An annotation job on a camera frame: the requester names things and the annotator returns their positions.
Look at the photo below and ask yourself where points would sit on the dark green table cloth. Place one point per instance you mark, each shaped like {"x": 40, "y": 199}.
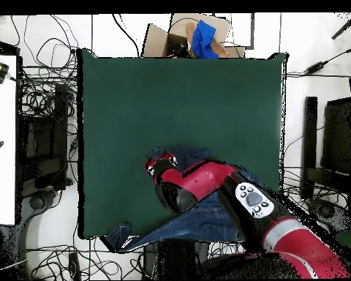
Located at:
{"x": 163, "y": 102}

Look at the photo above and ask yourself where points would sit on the white side table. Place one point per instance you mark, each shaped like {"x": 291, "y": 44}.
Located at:
{"x": 1, "y": 131}

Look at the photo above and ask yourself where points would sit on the black flat panel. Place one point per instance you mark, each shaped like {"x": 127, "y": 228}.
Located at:
{"x": 337, "y": 134}

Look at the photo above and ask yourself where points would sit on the brown cardboard box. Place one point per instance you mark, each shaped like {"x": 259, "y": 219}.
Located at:
{"x": 156, "y": 41}

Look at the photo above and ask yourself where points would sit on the black power strip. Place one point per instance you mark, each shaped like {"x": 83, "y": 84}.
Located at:
{"x": 74, "y": 265}

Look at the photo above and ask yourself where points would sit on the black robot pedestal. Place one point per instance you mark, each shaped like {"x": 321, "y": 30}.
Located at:
{"x": 169, "y": 260}

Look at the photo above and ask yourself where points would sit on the black rod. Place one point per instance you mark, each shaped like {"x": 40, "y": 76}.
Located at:
{"x": 345, "y": 27}

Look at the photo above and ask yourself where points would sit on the grey swivel chair base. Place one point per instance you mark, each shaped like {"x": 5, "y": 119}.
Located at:
{"x": 330, "y": 213}
{"x": 38, "y": 202}

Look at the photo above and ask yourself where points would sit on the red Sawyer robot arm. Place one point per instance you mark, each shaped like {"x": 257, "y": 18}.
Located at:
{"x": 201, "y": 178}

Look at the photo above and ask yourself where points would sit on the blue denim jeans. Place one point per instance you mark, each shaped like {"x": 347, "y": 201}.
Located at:
{"x": 204, "y": 222}

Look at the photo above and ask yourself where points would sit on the black upright bar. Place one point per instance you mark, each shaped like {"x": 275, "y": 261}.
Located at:
{"x": 309, "y": 140}

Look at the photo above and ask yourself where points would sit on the black equipment stand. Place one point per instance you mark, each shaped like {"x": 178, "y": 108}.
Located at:
{"x": 46, "y": 146}

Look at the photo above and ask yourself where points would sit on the bright blue cloth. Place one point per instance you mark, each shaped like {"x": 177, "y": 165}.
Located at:
{"x": 203, "y": 38}

